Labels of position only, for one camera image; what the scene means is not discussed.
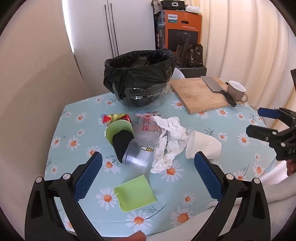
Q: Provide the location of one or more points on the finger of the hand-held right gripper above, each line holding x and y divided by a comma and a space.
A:
259, 133
268, 112

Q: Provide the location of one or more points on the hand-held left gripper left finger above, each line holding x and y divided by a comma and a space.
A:
89, 173

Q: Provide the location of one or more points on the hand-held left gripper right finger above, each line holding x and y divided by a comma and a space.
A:
208, 176

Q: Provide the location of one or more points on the white paper cup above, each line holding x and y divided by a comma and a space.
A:
203, 144

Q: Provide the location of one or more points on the green square paper lid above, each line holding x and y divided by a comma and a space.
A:
134, 194

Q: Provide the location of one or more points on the clear plastic cup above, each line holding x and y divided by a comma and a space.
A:
138, 160

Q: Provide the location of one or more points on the green paper cup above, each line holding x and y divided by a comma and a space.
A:
118, 127

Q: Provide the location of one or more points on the red yellow snack wrapper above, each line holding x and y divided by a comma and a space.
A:
108, 118

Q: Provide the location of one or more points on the white tissue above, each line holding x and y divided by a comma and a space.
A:
171, 129

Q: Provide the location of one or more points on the clear bin with black bag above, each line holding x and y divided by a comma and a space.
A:
138, 74

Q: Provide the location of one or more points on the person's right forearm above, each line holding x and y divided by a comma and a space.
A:
282, 190

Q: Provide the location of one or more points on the person's right hand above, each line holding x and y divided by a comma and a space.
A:
291, 167

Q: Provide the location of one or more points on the person's left hand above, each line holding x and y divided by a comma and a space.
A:
136, 236

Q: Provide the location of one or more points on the light blue daisy tablecloth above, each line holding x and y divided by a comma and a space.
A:
81, 153

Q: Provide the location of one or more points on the cream curtain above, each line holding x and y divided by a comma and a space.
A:
242, 46

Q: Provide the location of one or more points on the wooden cutting board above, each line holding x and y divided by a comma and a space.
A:
196, 95

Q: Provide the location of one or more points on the black suitcase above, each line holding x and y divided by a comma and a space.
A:
194, 71

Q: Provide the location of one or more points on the white chair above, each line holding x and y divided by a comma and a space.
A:
179, 74

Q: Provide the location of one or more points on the brown suede bag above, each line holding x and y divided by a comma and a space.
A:
185, 54

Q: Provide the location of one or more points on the orange cardboard box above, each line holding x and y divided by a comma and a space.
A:
196, 27

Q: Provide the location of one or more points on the white pouch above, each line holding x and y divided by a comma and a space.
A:
193, 9

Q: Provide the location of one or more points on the black handbag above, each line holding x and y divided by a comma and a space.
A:
173, 4

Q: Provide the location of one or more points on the white wardrobe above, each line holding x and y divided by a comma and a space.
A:
134, 27

